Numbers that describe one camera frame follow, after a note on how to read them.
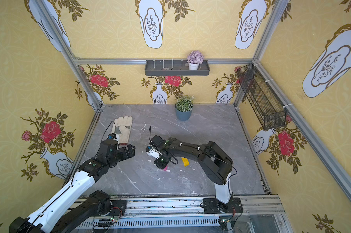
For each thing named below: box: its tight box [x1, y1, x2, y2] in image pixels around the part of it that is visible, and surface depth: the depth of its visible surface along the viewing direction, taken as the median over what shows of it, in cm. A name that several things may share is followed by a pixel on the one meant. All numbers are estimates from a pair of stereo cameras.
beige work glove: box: [111, 116, 133, 145], surface depth 108 cm
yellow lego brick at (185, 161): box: [180, 157, 190, 167], surface depth 90 cm
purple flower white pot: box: [186, 49, 205, 71], surface depth 85 cm
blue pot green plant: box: [175, 95, 194, 121], surface depth 105 cm
